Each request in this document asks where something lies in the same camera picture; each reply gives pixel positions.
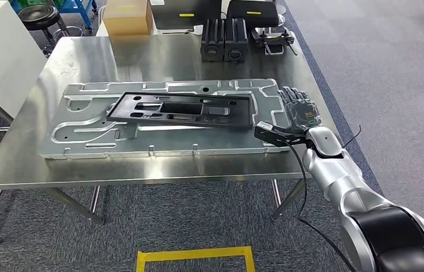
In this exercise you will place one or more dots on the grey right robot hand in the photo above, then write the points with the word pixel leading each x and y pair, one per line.
pixel 301 110

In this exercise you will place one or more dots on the black plastic panel part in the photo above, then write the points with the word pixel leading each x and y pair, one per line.
pixel 241 112

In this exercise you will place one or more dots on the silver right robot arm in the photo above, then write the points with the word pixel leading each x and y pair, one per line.
pixel 331 172

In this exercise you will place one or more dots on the stainless steel workbench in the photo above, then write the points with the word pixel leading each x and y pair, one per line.
pixel 159 169

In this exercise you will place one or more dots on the black metal clamp fixture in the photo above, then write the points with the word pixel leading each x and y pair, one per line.
pixel 271 37

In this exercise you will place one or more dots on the black ribbed block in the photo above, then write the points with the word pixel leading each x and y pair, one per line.
pixel 236 41
pixel 211 41

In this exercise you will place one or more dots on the black case with yellow label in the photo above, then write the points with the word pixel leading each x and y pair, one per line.
pixel 253 18

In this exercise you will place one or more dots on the large stamped metal plate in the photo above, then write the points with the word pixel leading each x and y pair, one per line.
pixel 159 140

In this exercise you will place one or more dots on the dark grey case yellow label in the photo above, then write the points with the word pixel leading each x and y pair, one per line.
pixel 181 22

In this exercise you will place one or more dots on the brown cardboard box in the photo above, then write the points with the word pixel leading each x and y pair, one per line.
pixel 127 22

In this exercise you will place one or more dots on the black round stool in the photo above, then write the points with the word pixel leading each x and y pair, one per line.
pixel 41 17

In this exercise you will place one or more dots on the green plastic crate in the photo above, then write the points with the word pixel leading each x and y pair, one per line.
pixel 35 3

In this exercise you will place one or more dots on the white cabinet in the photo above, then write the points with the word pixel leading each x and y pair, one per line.
pixel 1 56

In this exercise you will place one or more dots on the wrist camera with black bracket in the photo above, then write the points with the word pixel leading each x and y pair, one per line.
pixel 271 136

